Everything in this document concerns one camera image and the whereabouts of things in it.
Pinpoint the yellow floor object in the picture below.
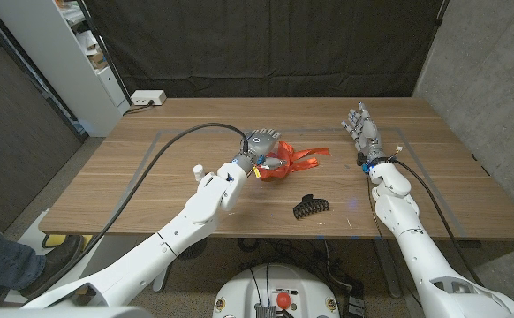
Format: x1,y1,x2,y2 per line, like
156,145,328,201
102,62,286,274
42,233,94,249

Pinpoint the white shelf cabinet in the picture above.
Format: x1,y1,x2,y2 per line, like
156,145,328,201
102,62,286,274
0,0,131,138

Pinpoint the black backdrop cloth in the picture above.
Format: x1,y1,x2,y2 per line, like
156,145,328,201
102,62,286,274
82,0,446,99

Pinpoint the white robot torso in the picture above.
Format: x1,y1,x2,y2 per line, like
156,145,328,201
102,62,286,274
212,263,341,318

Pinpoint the black hair clip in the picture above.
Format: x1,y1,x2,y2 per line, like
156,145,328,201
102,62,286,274
291,193,331,221

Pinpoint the grey table leg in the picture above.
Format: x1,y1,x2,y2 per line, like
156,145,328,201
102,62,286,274
371,239,403,299

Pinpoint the black backdrop stand pole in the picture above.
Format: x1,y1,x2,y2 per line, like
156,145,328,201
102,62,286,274
74,0,134,107
432,0,451,28

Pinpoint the person's leg in jeans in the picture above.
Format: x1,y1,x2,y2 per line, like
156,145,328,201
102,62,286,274
0,205,47,301

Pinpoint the black floor power strip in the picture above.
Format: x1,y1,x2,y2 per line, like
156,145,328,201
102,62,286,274
343,282,367,318

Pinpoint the black power strip cord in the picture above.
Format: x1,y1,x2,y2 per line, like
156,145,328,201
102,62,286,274
122,101,155,117

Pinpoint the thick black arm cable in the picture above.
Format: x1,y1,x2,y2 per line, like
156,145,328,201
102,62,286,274
31,122,250,301
387,157,486,287

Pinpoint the white power strip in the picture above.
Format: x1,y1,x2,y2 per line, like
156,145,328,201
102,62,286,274
130,89,168,107

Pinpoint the orange ribbon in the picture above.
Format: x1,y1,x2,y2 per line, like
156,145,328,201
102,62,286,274
255,140,331,182

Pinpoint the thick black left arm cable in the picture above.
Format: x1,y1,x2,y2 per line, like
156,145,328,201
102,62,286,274
31,122,250,301

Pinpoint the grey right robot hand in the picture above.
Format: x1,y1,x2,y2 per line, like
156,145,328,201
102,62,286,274
340,102,389,167

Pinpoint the cardboard box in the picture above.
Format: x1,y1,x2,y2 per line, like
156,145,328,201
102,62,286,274
87,50,108,70

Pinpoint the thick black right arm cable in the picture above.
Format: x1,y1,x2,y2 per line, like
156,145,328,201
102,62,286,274
387,157,486,287

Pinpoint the black shoe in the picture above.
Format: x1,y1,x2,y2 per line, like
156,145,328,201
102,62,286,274
18,234,85,299

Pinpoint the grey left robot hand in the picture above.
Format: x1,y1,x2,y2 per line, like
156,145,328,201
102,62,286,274
231,127,287,176

